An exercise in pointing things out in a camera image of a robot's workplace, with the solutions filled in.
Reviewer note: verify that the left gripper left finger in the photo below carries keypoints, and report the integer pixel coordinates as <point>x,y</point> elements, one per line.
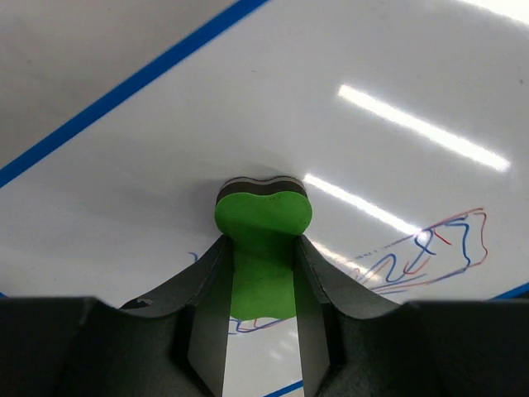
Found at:
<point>171,341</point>

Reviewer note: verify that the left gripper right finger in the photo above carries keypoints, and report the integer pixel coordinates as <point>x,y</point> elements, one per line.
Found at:
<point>354,342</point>

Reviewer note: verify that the green bone-shaped eraser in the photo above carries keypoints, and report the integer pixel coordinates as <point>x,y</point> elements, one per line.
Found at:
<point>263,218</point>

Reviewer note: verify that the blue framed whiteboard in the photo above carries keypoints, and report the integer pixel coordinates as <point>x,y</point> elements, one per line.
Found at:
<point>406,121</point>

